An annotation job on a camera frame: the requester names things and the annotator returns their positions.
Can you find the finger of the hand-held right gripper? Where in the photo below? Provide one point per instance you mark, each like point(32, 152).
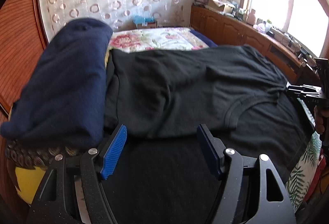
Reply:
point(295, 93)
point(300, 87)

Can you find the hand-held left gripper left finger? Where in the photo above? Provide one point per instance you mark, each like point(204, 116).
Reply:
point(114, 152)

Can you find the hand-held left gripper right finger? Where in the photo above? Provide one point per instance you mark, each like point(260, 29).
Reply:
point(208, 152)

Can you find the black printed t-shirt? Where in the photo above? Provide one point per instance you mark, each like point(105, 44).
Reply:
point(180, 85)

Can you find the person's right hand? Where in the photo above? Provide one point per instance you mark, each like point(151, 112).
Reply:
point(320, 121)

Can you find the small black box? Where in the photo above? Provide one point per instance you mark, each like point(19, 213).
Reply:
point(270, 33)

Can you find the green-capped bottle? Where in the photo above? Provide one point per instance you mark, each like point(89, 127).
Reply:
point(269, 25)

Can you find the pink plastic bag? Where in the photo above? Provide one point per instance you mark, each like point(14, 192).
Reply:
point(259, 27)

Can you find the red printed cloth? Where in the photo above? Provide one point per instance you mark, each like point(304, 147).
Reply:
point(320, 175)

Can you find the palm-leaf printed bedsheet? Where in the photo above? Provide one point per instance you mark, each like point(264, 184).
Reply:
point(303, 175)

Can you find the wooden-framed window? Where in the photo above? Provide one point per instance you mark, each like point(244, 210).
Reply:
point(295, 8)

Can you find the brown patterned folded garment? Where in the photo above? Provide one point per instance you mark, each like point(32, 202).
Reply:
point(30, 154)

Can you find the navy folded garment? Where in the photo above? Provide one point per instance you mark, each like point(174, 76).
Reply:
point(64, 80)

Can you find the wooden cabinet counter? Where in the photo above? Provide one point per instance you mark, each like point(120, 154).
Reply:
point(231, 26)

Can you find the navy bed blanket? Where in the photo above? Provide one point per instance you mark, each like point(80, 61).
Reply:
point(203, 37)

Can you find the open cardboard box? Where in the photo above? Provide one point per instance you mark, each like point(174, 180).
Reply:
point(219, 5)

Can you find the floral quilt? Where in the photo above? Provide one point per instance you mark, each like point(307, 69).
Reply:
point(159, 38)

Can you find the small cardboard box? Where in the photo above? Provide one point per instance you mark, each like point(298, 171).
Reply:
point(147, 25)

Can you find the blue plastic bag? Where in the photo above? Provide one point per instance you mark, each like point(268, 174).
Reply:
point(142, 19)

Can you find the wooden louvered wardrobe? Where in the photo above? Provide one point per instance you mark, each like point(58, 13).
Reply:
point(20, 46)

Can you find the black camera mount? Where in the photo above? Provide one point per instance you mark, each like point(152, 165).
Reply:
point(303, 53)

